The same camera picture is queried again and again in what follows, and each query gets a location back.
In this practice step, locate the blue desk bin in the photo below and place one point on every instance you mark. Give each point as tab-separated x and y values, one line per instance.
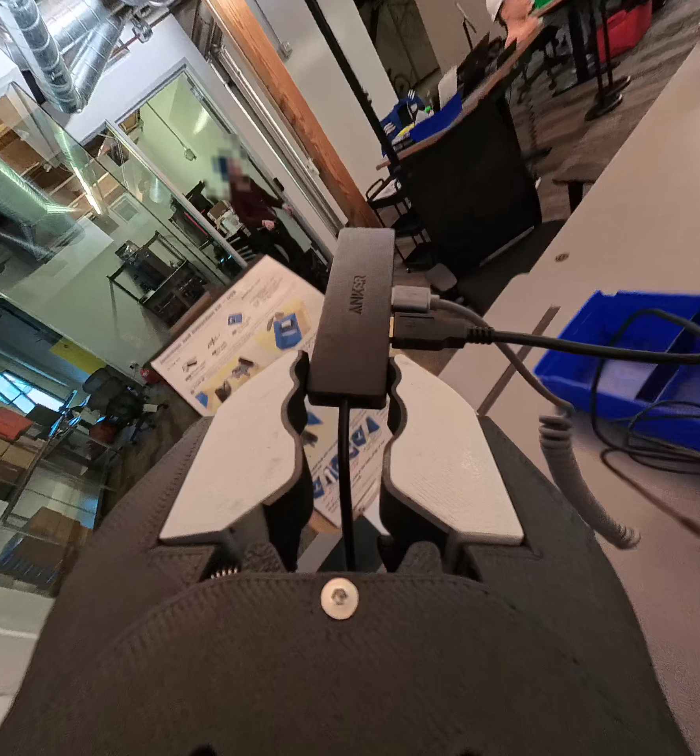
444	121

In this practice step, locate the black usb hub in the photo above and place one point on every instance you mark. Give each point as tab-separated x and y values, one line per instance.
350	319

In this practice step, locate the yellow wall sign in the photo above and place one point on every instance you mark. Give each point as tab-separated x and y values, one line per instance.
78	354

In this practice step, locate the black metal rack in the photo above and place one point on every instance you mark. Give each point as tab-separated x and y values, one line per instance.
149	266

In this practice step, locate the black office chair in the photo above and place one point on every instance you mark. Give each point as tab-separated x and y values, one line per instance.
113	395

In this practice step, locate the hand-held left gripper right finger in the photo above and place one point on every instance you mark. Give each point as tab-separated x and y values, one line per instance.
450	466

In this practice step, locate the shelf of cardboard boxes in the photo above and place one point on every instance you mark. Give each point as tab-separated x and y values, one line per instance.
7	449

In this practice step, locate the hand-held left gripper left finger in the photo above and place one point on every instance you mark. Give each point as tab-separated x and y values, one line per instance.
232	460

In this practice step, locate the black utility cart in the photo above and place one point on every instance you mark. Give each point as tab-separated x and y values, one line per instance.
397	224

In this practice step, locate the black panelled desk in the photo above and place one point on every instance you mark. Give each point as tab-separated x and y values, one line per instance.
474	195

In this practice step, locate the printed instruction sheet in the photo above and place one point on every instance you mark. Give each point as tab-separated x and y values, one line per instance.
243	331

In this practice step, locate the red floor bin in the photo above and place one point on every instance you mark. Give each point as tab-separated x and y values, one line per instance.
624	29

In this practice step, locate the bent spiral duct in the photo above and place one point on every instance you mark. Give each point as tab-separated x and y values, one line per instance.
60	47

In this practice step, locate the black floor lamp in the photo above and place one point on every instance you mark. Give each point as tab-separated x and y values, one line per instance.
350	77

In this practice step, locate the spiral duct behind glass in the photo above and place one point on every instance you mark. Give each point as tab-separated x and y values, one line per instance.
13	189

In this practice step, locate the blue plastic bin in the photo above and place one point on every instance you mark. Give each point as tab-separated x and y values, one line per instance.
580	378

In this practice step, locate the blue striped jacket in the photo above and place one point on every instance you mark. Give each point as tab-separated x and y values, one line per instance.
394	115

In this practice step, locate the wooden post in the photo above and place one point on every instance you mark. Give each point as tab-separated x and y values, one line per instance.
279	100

